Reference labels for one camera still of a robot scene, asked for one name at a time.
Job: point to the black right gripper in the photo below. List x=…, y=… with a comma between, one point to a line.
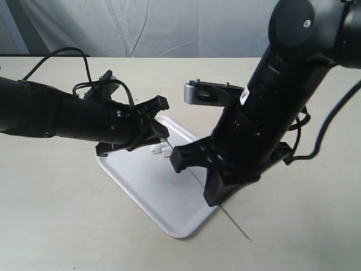
x=234, y=156

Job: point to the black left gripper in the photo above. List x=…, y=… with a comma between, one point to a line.
x=139, y=129

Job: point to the white marshmallow piece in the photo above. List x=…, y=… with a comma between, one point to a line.
x=166, y=151
x=157, y=149

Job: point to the thin metal skewer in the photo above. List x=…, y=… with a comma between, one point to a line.
x=235, y=224

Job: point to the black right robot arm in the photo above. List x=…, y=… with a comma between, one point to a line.
x=306, y=40

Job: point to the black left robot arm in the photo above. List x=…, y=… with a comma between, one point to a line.
x=107, y=114

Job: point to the white plastic tray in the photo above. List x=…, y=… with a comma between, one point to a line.
x=174, y=201

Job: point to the grey fabric backdrop curtain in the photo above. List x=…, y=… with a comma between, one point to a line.
x=136, y=29

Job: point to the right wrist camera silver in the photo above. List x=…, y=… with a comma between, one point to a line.
x=203, y=93

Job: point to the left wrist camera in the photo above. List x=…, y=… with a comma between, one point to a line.
x=102, y=92

